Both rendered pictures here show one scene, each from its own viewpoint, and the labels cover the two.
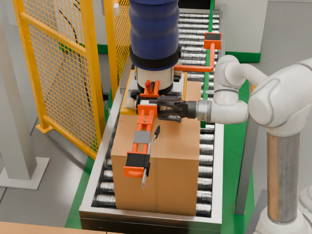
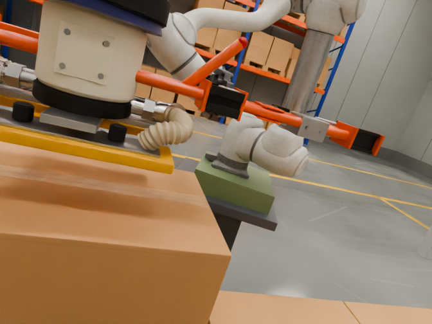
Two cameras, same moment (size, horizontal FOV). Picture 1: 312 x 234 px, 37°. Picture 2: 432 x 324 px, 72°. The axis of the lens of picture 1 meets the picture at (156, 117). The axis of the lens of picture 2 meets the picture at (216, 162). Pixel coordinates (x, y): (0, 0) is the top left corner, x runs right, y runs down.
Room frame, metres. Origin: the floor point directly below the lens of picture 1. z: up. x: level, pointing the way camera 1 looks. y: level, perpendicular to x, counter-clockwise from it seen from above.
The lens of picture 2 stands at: (1.79, 0.61, 1.25)
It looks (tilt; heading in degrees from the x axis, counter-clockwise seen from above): 16 degrees down; 245
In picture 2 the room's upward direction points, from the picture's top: 17 degrees clockwise
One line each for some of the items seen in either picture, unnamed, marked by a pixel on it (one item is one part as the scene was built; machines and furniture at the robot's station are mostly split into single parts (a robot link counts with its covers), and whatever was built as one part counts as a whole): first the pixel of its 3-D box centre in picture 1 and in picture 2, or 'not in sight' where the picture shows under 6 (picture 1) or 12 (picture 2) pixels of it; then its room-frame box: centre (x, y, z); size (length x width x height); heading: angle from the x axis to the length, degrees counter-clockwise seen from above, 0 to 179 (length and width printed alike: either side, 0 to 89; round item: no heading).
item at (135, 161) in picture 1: (135, 164); (356, 137); (1.21, 0.08, 1.20); 0.08 x 0.07 x 0.05; 173
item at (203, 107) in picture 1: (203, 110); not in sight; (1.51, -0.20, 1.20); 0.09 x 0.06 x 0.09; 173
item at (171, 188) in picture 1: (160, 144); (63, 260); (1.79, -0.02, 0.75); 0.60 x 0.40 x 0.40; 174
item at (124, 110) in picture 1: (135, 88); (71, 130); (1.81, 0.10, 1.10); 0.34 x 0.10 x 0.05; 173
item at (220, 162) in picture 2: not in sight; (227, 161); (1.16, -0.62, 0.87); 0.22 x 0.18 x 0.06; 157
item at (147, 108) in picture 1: (148, 105); (220, 98); (1.55, 0.03, 1.20); 0.10 x 0.08 x 0.06; 83
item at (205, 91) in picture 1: (213, 52); not in sight; (2.92, -0.43, 0.60); 1.60 x 0.11 x 0.09; 172
